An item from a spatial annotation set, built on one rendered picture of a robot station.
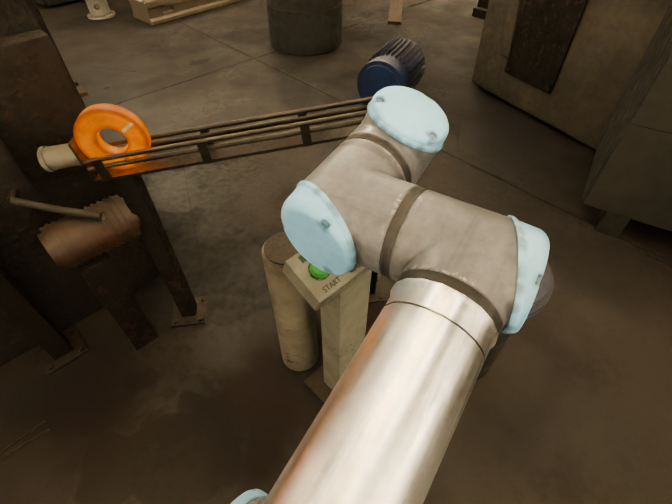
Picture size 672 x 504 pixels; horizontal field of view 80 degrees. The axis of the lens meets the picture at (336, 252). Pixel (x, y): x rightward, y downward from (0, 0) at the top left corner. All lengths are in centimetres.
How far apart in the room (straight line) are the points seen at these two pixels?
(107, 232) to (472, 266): 101
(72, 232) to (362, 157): 91
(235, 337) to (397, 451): 122
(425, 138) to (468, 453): 103
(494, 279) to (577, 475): 112
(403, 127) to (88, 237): 92
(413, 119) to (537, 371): 117
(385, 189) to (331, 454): 21
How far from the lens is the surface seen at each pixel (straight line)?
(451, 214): 34
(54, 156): 115
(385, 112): 43
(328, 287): 78
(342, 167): 38
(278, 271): 94
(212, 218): 188
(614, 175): 191
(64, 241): 118
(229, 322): 149
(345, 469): 26
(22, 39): 126
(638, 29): 242
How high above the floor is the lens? 120
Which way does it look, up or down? 47 degrees down
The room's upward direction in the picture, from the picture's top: straight up
